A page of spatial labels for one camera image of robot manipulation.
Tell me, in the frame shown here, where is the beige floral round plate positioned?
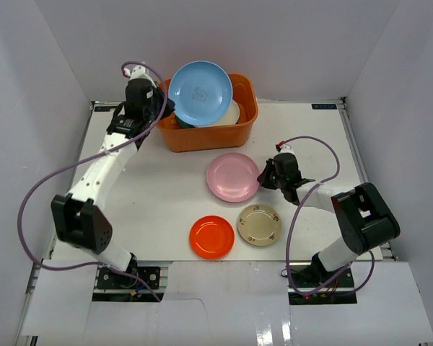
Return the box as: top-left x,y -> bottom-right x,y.
237,204 -> 283,247

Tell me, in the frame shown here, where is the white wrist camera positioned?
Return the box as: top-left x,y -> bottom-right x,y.
275,141 -> 294,155
122,65 -> 150,80

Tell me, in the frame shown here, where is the teal square plate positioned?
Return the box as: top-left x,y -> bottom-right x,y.
175,117 -> 195,129

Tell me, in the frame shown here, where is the blue round plate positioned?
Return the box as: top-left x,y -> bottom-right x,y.
168,61 -> 233,127

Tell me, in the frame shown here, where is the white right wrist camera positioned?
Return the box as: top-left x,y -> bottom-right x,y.
275,141 -> 294,155

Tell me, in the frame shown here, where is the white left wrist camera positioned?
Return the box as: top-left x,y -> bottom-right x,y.
122,65 -> 150,80

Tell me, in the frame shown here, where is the orange plastic bin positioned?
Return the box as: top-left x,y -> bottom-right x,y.
157,74 -> 258,153

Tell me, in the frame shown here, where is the cream white round plate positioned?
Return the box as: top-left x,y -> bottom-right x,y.
196,100 -> 240,128

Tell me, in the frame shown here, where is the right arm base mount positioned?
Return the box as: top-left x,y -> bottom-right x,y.
287,264 -> 357,306

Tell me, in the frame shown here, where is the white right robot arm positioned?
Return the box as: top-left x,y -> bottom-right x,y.
257,152 -> 401,288

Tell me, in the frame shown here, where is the pink round plate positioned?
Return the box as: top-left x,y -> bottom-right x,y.
206,152 -> 260,203

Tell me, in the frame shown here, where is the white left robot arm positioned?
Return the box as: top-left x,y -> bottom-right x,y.
51,76 -> 175,288

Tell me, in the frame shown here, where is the orange round plate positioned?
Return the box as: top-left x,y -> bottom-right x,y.
189,216 -> 235,260

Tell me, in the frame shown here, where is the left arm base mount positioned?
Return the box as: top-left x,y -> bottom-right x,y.
92,266 -> 165,303

